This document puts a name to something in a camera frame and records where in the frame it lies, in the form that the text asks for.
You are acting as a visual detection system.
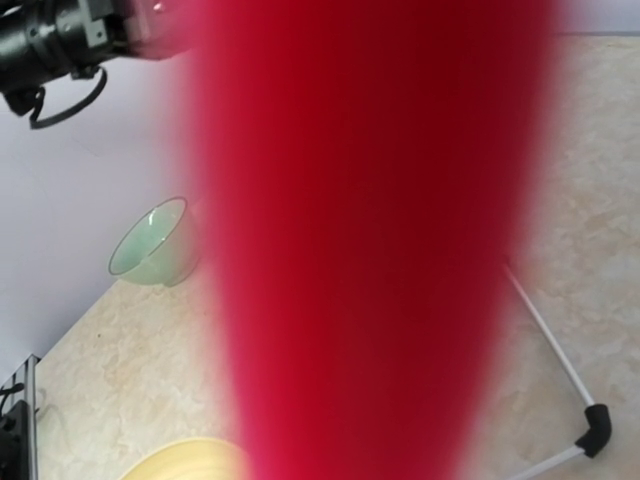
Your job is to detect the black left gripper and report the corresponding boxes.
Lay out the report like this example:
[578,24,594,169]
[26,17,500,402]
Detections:
[0,0,201,119]

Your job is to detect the pink framed whiteboard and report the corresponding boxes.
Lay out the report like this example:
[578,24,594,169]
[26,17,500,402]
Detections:
[189,1,558,479]

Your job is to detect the clear glass bowl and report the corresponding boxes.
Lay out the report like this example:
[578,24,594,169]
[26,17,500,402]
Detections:
[108,197,200,287]

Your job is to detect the beige round plate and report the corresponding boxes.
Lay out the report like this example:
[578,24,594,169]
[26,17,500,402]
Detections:
[121,437,251,480]

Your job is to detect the aluminium front rail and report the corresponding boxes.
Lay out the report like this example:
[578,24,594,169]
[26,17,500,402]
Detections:
[1,355,40,480]

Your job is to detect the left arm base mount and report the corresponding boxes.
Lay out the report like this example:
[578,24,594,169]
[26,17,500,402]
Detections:
[0,400,30,480]

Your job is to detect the wire whiteboard stand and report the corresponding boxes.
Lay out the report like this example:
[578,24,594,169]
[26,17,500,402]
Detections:
[503,262,613,480]

